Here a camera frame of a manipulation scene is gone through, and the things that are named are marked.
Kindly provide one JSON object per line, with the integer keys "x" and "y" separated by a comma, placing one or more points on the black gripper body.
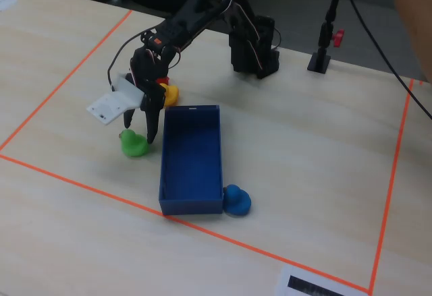
{"x": 150, "y": 94}

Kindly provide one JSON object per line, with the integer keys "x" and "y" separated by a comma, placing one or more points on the orange tape strip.
{"x": 393, "y": 174}
{"x": 66, "y": 80}
{"x": 270, "y": 255}

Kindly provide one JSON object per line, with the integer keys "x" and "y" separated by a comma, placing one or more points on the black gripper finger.
{"x": 152, "y": 114}
{"x": 128, "y": 118}

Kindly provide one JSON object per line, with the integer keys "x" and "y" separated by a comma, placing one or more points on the red rubber duck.
{"x": 164, "y": 80}

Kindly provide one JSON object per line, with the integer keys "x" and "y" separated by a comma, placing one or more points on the white paper with black bar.
{"x": 283, "y": 286}

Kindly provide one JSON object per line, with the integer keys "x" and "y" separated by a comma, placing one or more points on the blue rubber duck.
{"x": 236, "y": 200}

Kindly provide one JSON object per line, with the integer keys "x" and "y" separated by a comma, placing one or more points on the small black box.
{"x": 319, "y": 61}

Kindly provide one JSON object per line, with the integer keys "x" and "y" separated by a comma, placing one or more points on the person's bare forearm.
{"x": 418, "y": 23}

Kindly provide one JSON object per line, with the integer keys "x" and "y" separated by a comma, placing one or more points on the green rubber duck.
{"x": 135, "y": 146}

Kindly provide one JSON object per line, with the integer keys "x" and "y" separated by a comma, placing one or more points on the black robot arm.
{"x": 195, "y": 16}

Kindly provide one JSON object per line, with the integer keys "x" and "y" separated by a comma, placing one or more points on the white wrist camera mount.
{"x": 114, "y": 102}

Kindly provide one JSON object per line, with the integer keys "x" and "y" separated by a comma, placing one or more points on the blue rectangular open box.
{"x": 192, "y": 161}

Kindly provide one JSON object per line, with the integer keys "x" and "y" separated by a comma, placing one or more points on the yellow rubber duck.
{"x": 171, "y": 95}

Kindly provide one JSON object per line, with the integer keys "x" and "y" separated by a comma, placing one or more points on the red stand knob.
{"x": 338, "y": 38}

